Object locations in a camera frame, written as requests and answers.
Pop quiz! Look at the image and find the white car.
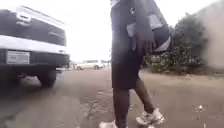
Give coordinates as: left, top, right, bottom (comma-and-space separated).
74, 59, 105, 71

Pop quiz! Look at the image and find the person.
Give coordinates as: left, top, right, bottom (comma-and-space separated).
98, 0, 172, 128

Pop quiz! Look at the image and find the green bush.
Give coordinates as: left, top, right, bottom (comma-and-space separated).
145, 13, 208, 75

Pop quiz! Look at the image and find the brown dirt road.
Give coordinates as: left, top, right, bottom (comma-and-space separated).
0, 67, 224, 128

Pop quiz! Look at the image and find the dark pickup truck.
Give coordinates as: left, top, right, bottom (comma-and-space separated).
0, 4, 71, 89

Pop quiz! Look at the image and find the pale wall with dark pillars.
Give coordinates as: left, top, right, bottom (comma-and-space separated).
194, 0, 224, 72

